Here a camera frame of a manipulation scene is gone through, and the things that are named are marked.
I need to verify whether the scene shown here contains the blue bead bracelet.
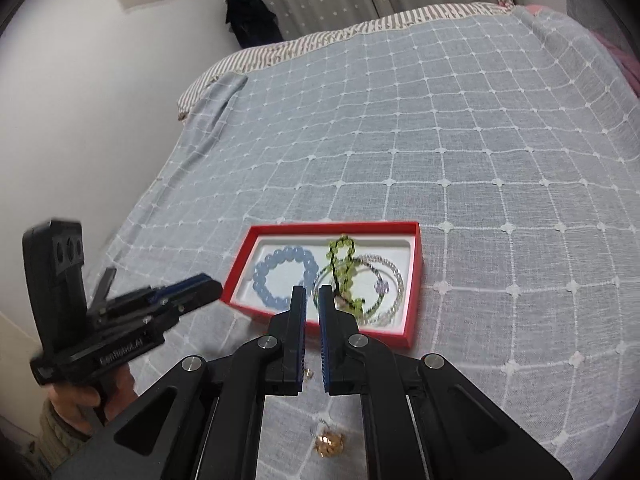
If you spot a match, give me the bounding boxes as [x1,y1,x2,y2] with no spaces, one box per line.
[252,244,320,311]

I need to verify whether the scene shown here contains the gold bangle ring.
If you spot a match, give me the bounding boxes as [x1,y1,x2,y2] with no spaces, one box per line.
[313,421,347,458]

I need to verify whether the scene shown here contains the green bead cord bracelet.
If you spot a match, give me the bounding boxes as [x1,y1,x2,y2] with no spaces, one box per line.
[314,234,368,317]

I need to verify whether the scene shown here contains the red jewelry box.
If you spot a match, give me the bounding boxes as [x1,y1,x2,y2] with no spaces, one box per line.
[221,221,423,348]

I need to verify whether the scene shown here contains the person's left hand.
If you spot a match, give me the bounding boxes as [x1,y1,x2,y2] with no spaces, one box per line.
[47,365,138,436]

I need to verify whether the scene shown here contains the striped bed sheet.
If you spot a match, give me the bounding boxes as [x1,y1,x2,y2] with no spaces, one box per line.
[177,0,514,122]

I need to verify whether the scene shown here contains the grey checked bedspread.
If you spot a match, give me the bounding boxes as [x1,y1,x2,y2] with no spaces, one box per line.
[103,8,639,479]

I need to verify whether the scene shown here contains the black garment hanging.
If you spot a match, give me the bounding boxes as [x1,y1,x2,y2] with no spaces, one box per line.
[226,0,283,49]

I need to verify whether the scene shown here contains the pearl bead bracelets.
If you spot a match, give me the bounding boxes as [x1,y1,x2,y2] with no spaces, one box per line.
[349,252,406,328]

